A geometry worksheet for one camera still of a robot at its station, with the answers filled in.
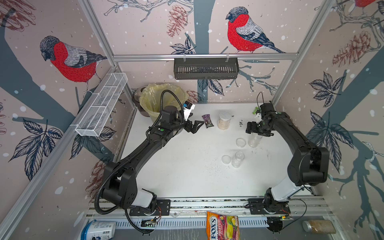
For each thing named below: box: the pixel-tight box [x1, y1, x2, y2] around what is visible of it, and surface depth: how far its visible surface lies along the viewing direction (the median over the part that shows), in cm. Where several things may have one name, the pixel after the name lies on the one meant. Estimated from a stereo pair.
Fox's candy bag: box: [206, 211, 240, 240], surface depth 67 cm
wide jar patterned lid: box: [218, 110, 232, 130], surface depth 106 cm
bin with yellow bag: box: [139, 83, 189, 122], surface depth 92 cm
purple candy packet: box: [201, 114, 214, 129], surface depth 109 cm
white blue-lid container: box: [80, 219, 116, 240], surface depth 64 cm
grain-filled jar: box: [302, 220, 337, 234], surface depth 66 cm
